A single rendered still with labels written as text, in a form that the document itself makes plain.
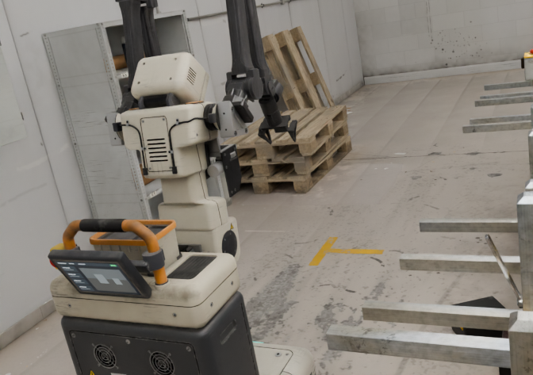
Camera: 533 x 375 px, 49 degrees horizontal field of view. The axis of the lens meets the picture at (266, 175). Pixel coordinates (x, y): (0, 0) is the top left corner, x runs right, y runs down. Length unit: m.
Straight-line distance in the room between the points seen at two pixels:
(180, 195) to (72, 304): 0.47
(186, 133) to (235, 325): 0.59
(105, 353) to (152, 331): 0.23
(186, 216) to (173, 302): 0.44
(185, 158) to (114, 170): 1.81
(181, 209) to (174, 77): 0.44
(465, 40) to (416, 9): 0.84
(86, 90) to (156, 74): 1.72
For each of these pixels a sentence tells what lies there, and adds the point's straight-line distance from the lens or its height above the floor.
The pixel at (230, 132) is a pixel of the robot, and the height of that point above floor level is 1.13.
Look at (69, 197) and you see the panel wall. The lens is 3.76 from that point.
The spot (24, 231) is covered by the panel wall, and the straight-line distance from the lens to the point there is 3.53.
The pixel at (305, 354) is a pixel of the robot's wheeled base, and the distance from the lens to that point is 2.20.
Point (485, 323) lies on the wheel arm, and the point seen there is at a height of 0.84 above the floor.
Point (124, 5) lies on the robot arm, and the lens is 2.18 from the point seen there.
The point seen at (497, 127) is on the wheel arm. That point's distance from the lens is 2.60.
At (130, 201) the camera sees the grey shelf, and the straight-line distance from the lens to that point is 3.65.
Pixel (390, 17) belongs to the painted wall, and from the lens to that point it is 9.26.
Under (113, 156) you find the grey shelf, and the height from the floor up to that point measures 0.78.
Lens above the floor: 1.48
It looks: 16 degrees down
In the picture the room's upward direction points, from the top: 10 degrees counter-clockwise
